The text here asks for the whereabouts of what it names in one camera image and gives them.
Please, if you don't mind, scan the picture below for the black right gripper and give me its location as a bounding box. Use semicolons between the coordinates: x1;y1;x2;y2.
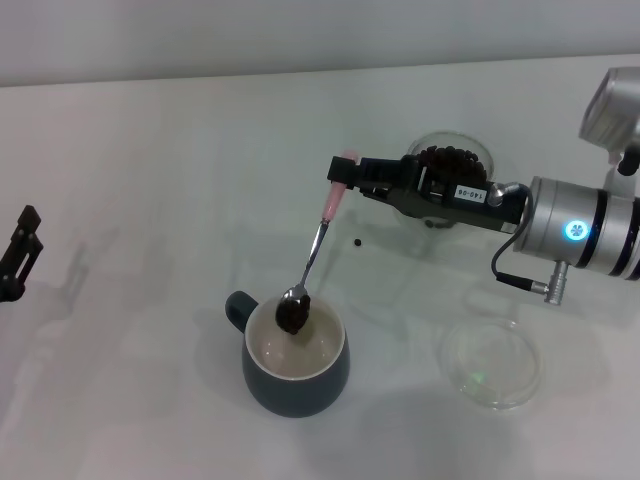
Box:
327;154;526;234

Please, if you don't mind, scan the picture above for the pink-handled steel spoon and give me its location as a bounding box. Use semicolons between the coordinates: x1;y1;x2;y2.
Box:
276;148;361;334

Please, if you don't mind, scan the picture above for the spooned coffee beans portion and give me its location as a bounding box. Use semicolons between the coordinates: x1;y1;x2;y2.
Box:
276;294;312;335

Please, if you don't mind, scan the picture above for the dark blue mug cream inside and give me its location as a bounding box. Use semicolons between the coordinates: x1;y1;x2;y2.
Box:
224;289;351;419

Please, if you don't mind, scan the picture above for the coffee beans heap in glass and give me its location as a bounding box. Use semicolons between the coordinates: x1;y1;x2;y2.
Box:
417;144;489;229

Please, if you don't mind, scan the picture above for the double-walled clear glass cup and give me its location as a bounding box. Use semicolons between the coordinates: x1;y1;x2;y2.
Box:
399;130;496;231

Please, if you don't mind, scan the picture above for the clear glass saucer dish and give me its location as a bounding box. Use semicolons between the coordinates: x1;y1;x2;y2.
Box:
438;317;544;412

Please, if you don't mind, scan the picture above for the black cable with silver plug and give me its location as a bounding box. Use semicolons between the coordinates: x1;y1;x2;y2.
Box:
491;227;569;305

